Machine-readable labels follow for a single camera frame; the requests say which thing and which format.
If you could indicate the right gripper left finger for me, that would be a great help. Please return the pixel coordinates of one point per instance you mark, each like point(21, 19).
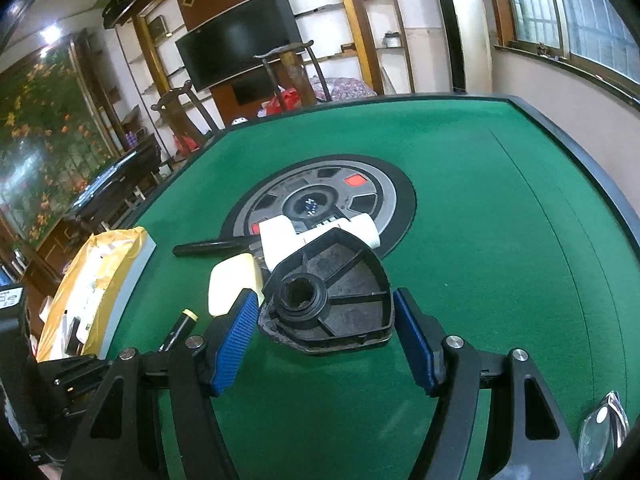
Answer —
point(147, 400)

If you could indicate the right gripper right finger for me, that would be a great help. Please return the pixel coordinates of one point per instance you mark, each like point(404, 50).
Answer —
point(526, 436)

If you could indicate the black plastic fan-shaped base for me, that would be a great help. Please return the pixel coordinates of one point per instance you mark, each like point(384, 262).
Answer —
point(332, 295)

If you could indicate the silver foil packet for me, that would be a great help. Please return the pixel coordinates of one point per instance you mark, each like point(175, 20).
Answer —
point(605, 429)

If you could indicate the white foam box yellow tape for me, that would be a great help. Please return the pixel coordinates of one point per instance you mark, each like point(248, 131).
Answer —
point(94, 293)

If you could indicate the black marker yellow cap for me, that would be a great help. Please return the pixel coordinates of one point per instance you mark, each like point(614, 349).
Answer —
point(179, 331)

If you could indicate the pale yellow soap box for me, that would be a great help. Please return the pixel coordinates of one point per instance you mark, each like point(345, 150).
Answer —
point(228, 278)

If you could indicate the black marker pen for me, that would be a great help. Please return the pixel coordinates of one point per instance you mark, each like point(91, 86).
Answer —
point(220, 246)

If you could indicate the black glossy side table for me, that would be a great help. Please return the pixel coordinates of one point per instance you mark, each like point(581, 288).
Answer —
point(106, 194)

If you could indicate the flower mural painting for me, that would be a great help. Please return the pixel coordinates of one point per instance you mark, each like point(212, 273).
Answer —
point(52, 145)

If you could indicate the white power adapter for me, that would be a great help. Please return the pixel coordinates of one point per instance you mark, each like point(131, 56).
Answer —
point(279, 240)

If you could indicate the white pill bottle red label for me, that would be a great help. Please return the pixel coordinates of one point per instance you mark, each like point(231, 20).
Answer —
point(362, 226)

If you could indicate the dark wooden chair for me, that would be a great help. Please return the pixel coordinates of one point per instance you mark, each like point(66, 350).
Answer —
point(290, 57)
point(187, 135)

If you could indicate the round mahjong table centre console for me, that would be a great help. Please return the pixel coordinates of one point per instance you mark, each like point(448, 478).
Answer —
point(323, 189)

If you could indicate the red plastic bag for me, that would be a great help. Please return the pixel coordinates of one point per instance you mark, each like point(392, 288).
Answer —
point(284, 101)

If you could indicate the black television screen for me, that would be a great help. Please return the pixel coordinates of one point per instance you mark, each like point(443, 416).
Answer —
point(231, 42)

